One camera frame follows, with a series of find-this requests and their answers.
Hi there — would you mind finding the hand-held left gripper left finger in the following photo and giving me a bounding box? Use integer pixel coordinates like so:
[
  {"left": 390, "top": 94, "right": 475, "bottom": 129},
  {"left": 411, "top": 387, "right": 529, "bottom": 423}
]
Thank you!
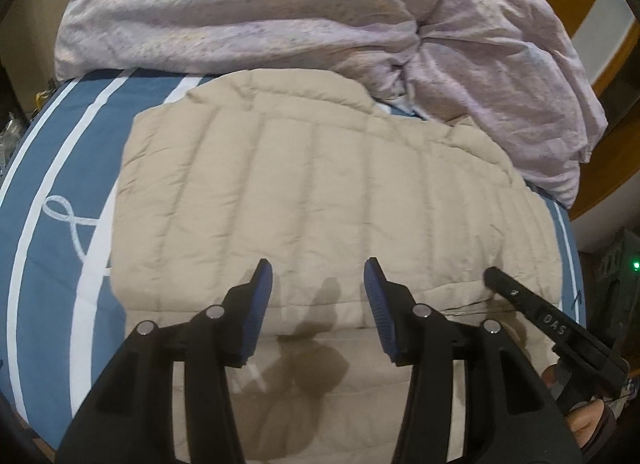
[{"left": 55, "top": 259, "right": 274, "bottom": 464}]

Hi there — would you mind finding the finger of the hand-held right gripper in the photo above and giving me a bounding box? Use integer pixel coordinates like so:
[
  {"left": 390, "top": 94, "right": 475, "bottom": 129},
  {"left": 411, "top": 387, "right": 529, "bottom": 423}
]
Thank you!
[{"left": 483, "top": 266, "right": 576, "bottom": 345}]

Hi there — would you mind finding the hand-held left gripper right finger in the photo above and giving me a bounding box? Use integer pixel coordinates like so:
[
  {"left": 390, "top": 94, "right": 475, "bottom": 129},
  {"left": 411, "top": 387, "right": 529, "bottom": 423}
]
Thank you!
[{"left": 363, "top": 257, "right": 586, "bottom": 464}]

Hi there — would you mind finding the beige puffer jacket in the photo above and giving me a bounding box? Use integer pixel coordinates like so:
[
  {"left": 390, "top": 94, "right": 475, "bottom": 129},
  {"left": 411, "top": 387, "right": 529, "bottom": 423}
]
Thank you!
[{"left": 102, "top": 69, "right": 563, "bottom": 464}]

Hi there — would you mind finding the person's right hand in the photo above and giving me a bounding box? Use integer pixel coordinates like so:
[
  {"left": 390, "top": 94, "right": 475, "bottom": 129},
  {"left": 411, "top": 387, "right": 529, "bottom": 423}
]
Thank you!
[{"left": 542, "top": 363, "right": 621, "bottom": 451}]

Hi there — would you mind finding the dark cabinet with green light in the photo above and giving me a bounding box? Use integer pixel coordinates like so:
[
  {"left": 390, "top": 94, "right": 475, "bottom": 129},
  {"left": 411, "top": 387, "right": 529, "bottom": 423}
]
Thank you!
[{"left": 582, "top": 226, "right": 640, "bottom": 350}]

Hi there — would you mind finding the blue white-striped bed blanket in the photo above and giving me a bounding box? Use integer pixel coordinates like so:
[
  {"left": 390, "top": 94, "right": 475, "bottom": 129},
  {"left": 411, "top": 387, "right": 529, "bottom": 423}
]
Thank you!
[{"left": 0, "top": 66, "right": 587, "bottom": 445}]

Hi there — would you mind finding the lilac crumpled duvet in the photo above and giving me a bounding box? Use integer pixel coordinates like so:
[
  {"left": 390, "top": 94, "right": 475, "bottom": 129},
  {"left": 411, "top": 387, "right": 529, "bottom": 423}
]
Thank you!
[{"left": 52, "top": 0, "right": 608, "bottom": 210}]

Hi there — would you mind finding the clutter beside bed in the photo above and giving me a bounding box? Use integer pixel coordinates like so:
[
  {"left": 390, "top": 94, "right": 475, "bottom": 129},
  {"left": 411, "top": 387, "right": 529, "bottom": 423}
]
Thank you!
[{"left": 0, "top": 79, "right": 56, "bottom": 185}]

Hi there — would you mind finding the orange and white headboard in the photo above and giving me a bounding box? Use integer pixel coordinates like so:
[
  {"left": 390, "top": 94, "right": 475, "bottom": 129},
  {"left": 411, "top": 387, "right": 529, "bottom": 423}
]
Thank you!
[{"left": 532, "top": 0, "right": 640, "bottom": 220}]

